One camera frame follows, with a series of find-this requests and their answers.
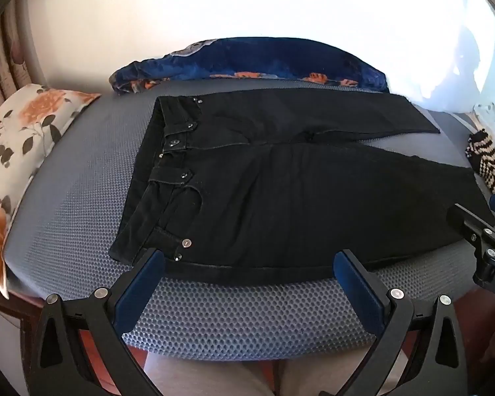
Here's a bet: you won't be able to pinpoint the beige ribbed headboard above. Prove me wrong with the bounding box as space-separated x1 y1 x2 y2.
0 0 40 126

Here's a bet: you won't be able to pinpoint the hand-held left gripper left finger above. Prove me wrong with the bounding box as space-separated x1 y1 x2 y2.
29 248 166 396

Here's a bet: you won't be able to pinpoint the dark wooden bed frame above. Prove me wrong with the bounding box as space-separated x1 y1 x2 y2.
0 274 44 331

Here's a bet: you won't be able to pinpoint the black pants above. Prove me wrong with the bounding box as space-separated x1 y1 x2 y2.
109 95 495 286

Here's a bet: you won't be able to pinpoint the black and beige striped cloth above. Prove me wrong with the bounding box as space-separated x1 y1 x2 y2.
465 131 495 198

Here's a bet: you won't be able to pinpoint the grey mesh mattress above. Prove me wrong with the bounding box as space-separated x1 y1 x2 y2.
2 79 495 363

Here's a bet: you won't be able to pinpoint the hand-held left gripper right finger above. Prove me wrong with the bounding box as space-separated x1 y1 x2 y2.
318 249 468 396

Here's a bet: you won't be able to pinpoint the blue floral blanket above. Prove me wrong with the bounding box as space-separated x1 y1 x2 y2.
109 38 390 95

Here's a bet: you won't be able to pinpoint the floral white pillow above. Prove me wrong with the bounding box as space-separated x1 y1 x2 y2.
0 83 102 300

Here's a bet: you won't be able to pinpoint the white curtain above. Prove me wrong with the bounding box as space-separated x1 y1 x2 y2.
408 0 495 113

